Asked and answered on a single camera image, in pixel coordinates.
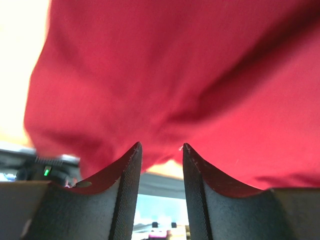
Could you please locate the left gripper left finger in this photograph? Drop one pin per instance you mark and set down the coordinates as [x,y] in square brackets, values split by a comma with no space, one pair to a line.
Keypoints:
[49,202]

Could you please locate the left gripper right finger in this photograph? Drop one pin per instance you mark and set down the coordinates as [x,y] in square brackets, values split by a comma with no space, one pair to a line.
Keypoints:
[220,207]

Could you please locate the dark red t shirt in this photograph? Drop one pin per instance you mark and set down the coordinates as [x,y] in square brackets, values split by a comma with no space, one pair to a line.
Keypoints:
[238,80]

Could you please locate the slotted cable duct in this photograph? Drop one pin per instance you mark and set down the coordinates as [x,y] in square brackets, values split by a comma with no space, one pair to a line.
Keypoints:
[58,161]

